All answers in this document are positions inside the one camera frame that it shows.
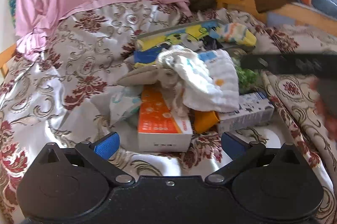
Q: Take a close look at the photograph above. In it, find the teal white packet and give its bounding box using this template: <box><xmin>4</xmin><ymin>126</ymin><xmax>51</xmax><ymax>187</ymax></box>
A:
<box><xmin>109</xmin><ymin>85</ymin><xmax>143</xmax><ymax>126</ymax></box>

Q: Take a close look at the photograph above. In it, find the beige drawstring pouch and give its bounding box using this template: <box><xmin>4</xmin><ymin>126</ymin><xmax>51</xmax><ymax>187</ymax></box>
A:
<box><xmin>116</xmin><ymin>65</ymin><xmax>189</xmax><ymax>117</ymax></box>

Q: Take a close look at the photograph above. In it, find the bag of green pieces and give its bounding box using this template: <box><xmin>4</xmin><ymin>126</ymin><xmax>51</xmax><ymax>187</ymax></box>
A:
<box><xmin>231</xmin><ymin>57</ymin><xmax>259</xmax><ymax>94</ymax></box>

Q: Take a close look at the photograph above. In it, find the wooden side rail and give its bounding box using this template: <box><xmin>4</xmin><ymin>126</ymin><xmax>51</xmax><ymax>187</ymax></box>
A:
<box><xmin>0</xmin><ymin>44</ymin><xmax>16</xmax><ymax>78</ymax></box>

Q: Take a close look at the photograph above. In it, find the white blue speckled box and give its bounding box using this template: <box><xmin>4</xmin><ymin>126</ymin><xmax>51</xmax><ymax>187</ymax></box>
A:
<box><xmin>217</xmin><ymin>92</ymin><xmax>274</xmax><ymax>134</ymax></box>

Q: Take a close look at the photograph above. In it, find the wooden bed frame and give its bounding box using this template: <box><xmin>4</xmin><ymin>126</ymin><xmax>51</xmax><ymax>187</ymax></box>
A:
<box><xmin>217</xmin><ymin>0</ymin><xmax>336</xmax><ymax>35</ymax></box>

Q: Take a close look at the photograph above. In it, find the orange white box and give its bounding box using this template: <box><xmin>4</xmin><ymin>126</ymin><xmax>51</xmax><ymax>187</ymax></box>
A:
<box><xmin>137</xmin><ymin>85</ymin><xmax>193</xmax><ymax>152</ymax></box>

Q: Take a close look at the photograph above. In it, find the white muslin cloth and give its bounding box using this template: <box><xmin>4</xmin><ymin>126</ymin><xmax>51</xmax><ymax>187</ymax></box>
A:
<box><xmin>155</xmin><ymin>45</ymin><xmax>239</xmax><ymax>113</ymax></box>

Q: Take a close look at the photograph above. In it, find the navy striped sock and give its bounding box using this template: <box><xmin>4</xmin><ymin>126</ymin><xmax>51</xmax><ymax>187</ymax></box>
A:
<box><xmin>203</xmin><ymin>35</ymin><xmax>222</xmax><ymax>51</ymax></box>

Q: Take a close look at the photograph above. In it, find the orange cloth item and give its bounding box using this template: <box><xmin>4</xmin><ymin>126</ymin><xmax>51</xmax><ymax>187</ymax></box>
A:
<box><xmin>194</xmin><ymin>110</ymin><xmax>219</xmax><ymax>134</ymax></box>

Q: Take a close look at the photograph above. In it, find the striped yellow orange towel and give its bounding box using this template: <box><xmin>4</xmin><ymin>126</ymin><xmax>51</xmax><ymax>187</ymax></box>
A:
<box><xmin>209</xmin><ymin>22</ymin><xmax>257</xmax><ymax>47</ymax></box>

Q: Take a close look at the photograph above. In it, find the floral beige bedspread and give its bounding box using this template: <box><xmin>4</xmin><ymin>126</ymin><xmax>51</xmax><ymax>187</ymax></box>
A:
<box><xmin>1</xmin><ymin>1</ymin><xmax>336</xmax><ymax>223</ymax></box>

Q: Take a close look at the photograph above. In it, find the grey tray with colourful picture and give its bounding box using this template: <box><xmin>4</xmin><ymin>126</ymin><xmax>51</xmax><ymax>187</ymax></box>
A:
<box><xmin>134</xmin><ymin>19</ymin><xmax>254</xmax><ymax>65</ymax></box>

